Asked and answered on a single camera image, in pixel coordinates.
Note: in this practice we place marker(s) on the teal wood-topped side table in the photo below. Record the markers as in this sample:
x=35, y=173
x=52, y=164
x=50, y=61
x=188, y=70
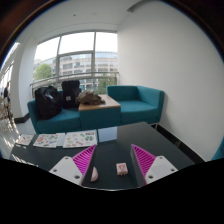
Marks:
x=100, y=115

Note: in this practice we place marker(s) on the teal chair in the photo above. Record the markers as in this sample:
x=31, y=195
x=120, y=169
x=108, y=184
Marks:
x=219, y=151

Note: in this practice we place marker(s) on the black backpack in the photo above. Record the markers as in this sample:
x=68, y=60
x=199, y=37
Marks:
x=70, y=93

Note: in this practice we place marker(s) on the person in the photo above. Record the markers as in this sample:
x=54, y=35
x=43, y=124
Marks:
x=6, y=96

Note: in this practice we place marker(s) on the metal window railing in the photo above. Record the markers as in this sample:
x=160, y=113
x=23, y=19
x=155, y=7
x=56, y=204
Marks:
x=75, y=76

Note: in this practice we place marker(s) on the small sticker sheet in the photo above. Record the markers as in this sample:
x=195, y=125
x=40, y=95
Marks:
x=25, y=139

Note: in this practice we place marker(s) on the large sticker sheet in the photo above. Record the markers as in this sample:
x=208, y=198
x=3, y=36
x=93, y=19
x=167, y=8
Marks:
x=80, y=139

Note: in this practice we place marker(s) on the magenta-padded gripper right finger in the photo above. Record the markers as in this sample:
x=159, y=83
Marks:
x=156, y=168

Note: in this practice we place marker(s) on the black plastic bag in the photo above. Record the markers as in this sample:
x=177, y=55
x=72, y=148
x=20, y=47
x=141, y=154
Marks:
x=47, y=101

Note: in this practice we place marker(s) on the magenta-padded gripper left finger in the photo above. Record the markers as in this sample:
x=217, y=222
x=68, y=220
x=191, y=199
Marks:
x=68, y=168

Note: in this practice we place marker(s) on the small pink white charger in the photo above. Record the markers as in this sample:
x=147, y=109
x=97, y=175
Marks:
x=122, y=168

